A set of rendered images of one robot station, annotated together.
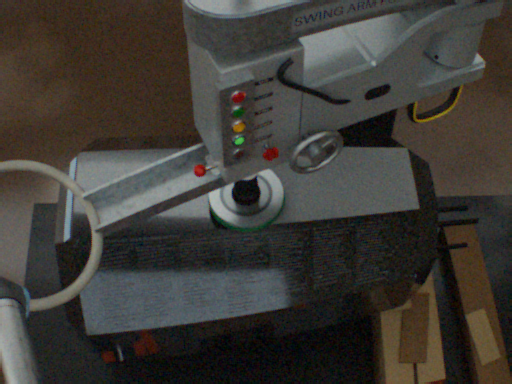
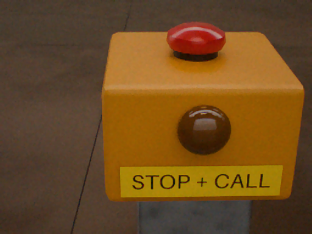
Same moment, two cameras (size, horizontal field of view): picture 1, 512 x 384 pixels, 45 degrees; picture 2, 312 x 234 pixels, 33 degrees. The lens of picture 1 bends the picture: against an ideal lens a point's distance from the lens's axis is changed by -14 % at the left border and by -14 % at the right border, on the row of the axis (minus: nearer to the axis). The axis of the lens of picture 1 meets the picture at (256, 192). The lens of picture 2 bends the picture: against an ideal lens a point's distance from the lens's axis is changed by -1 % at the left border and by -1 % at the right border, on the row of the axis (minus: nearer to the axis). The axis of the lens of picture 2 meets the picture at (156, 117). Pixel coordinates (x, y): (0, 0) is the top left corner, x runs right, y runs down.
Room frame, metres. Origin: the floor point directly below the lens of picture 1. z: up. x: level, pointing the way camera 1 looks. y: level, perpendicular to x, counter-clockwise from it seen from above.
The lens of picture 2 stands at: (-0.01, 1.88, 1.19)
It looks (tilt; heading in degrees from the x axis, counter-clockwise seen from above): 25 degrees down; 359
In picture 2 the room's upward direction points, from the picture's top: straight up
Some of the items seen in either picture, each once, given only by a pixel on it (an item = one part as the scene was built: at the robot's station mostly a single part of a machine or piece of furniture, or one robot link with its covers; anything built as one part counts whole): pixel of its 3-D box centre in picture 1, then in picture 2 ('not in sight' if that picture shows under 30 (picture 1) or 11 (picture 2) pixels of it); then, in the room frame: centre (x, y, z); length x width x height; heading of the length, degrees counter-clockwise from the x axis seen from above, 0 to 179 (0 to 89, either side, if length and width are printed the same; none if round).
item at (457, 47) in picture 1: (452, 25); not in sight; (1.37, -0.57, 1.33); 0.19 x 0.19 x 0.20
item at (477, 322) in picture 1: (482, 337); not in sight; (0.85, -0.94, 0.11); 0.25 x 0.10 x 0.01; 15
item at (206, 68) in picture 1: (274, 81); not in sight; (1.13, -0.04, 1.30); 0.36 x 0.22 x 0.45; 115
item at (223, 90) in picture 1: (235, 121); not in sight; (0.96, 0.04, 1.35); 0.08 x 0.03 x 0.28; 115
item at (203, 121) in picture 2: not in sight; (204, 130); (0.27, 1.85, 1.05); 0.03 x 0.02 x 0.03; 91
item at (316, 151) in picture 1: (309, 141); not in sight; (1.04, -0.13, 1.18); 0.15 x 0.10 x 0.15; 115
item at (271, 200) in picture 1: (246, 194); not in sight; (1.09, 0.03, 0.85); 0.21 x 0.21 x 0.01
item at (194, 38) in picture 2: not in sight; (195, 39); (0.33, 1.85, 1.09); 0.04 x 0.04 x 0.02
